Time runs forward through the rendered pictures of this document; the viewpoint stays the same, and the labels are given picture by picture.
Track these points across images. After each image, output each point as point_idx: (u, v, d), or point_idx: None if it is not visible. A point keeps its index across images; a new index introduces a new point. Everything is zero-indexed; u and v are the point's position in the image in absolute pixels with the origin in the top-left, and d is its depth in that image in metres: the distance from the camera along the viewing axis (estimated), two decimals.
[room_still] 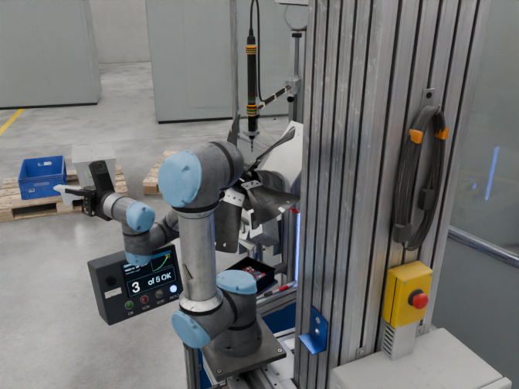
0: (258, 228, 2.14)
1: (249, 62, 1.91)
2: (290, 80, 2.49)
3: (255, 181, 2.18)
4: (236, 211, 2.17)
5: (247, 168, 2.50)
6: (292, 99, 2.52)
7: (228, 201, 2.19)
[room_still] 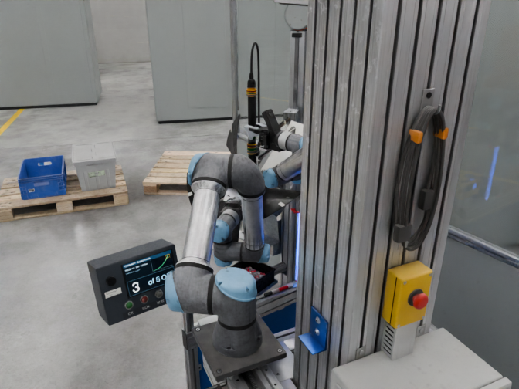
0: None
1: (250, 104, 1.98)
2: (289, 112, 2.56)
3: None
4: None
5: None
6: None
7: (228, 201, 2.19)
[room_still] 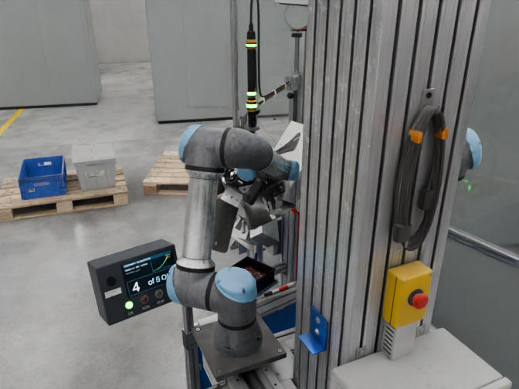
0: (258, 228, 2.14)
1: (249, 57, 1.90)
2: (290, 76, 2.49)
3: None
4: (232, 211, 2.19)
5: None
6: (292, 96, 2.52)
7: (225, 201, 2.20)
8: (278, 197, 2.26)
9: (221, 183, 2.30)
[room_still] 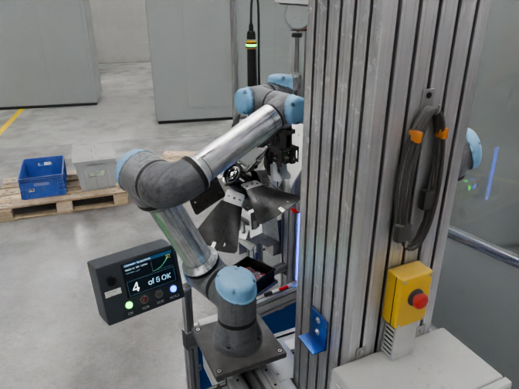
0: (258, 228, 2.14)
1: (249, 57, 1.90)
2: None
3: (241, 196, 2.20)
4: (218, 194, 2.31)
5: (247, 168, 2.50)
6: None
7: (220, 183, 2.29)
8: None
9: None
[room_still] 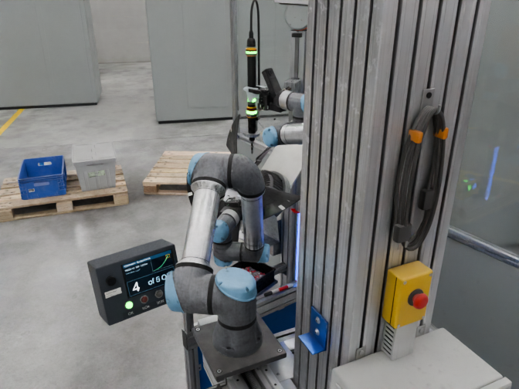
0: None
1: (249, 64, 1.91)
2: (290, 82, 2.50)
3: None
4: None
5: None
6: None
7: None
8: None
9: None
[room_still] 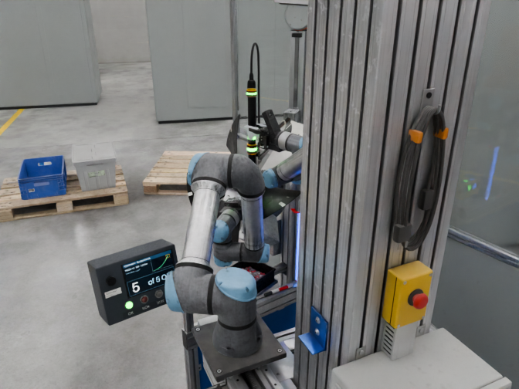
0: None
1: (250, 104, 1.98)
2: (289, 113, 2.56)
3: None
4: None
5: None
6: None
7: None
8: None
9: None
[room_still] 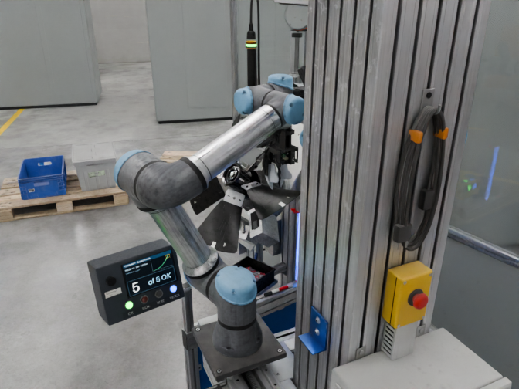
0: (258, 228, 2.14)
1: (249, 57, 1.90)
2: None
3: (241, 196, 2.20)
4: (218, 194, 2.31)
5: (247, 168, 2.50)
6: None
7: (220, 183, 2.29)
8: None
9: (235, 160, 2.30)
